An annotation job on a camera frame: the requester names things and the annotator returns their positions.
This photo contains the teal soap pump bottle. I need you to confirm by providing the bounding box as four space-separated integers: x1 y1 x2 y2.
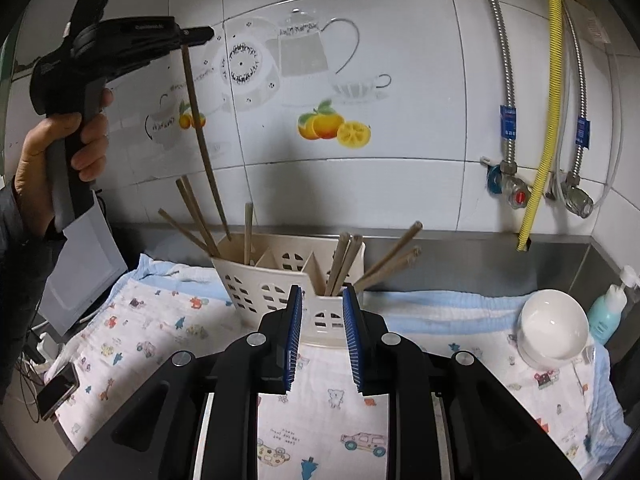
587 266 639 346

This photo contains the cartoon print white cloth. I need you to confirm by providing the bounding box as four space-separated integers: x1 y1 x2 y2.
44 252 633 480

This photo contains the black smartphone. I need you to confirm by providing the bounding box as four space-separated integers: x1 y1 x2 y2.
36 362 79 420

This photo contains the yellow corrugated gas hose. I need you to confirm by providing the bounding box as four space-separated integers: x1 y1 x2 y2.
516 0 564 253

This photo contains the person's left hand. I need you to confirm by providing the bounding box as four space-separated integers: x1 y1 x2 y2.
14 113 108 236

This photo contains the wooden chopstick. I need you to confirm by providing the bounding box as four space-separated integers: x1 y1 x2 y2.
324 232 350 296
157 208 219 257
176 178 219 258
181 44 231 240
243 202 254 266
361 220 423 280
354 246 422 292
180 174 217 246
331 234 363 296

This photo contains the dark jacket left forearm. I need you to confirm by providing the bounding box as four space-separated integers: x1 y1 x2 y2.
1 184 66 391

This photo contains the braided steel hose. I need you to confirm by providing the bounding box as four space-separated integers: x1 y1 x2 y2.
472 0 518 176

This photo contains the steel water valve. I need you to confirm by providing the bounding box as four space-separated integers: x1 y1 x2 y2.
546 171 594 219

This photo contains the white microwave oven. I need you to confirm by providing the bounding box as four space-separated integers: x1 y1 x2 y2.
39 196 127 336

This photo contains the beige plastic utensil holder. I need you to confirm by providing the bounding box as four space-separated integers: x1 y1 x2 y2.
212 233 366 349

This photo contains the red handled water valve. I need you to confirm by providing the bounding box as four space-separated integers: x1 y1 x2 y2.
480 157 530 209

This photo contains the white ceramic bowl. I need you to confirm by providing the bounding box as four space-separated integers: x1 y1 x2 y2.
516 289 589 370

